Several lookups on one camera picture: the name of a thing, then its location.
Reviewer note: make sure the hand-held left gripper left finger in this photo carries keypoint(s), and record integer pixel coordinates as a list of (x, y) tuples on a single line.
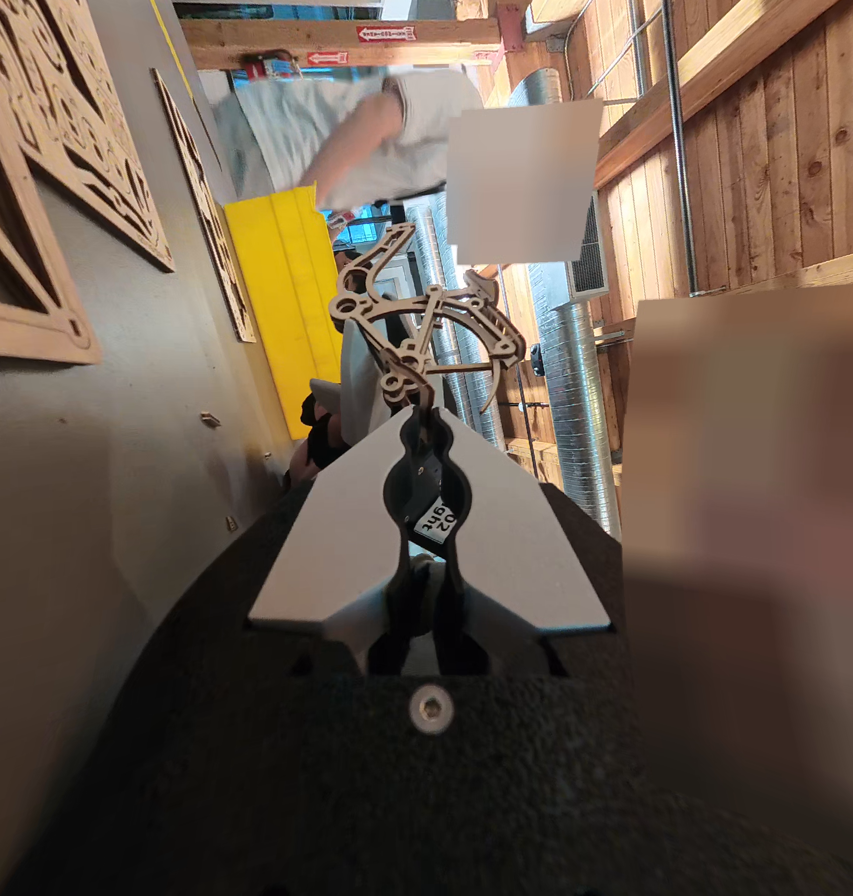
[(328, 553)]

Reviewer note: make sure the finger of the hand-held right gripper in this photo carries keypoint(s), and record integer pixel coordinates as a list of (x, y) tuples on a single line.
[(362, 392)]

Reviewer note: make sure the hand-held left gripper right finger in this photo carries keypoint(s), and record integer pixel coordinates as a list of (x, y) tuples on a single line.
[(531, 553)]

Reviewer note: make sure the laser-cut wooden puzzle piece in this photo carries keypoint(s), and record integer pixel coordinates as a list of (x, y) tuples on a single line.
[(426, 329)]

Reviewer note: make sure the person's right hand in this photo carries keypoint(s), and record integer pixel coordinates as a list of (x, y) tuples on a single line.
[(304, 467)]

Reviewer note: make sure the small black device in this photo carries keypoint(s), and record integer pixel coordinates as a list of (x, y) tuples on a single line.
[(536, 358)]

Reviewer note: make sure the narrow wooden cut-out sheet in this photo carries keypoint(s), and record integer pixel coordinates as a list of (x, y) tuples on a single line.
[(213, 231)]

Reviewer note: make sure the white air vent grille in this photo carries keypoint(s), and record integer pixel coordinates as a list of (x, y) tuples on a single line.
[(589, 269)]

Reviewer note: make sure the short red arrow sign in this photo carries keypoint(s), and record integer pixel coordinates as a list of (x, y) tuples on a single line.
[(334, 59)]

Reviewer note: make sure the red fire alarm box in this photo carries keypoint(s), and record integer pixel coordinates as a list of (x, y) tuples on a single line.
[(276, 68)]

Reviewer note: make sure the long red arrow sign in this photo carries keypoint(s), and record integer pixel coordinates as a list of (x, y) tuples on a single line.
[(386, 34)]

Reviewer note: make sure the wooden sheet with triangular cut-outs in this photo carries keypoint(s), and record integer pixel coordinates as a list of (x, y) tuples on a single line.
[(20, 280)]

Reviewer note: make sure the wooden crossbeam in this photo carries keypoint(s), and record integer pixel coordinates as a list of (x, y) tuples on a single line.
[(272, 35)]

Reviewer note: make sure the thin wooden ceiling beam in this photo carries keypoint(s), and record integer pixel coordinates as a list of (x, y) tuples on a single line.
[(818, 273)]

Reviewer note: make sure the metal conduit pipe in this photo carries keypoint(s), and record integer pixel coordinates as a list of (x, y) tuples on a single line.
[(678, 140)]

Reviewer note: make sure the large wooden cut-out sheet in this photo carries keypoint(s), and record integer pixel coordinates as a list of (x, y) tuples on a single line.
[(69, 105)]

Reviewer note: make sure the thick wooden ceiling beam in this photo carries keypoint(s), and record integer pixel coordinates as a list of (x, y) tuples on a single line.
[(713, 70)]

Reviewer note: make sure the wide silver ventilation duct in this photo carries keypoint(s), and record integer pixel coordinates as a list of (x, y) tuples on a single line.
[(573, 392)]

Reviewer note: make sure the red metal beam bracket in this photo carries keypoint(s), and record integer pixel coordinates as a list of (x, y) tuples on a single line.
[(510, 28)]

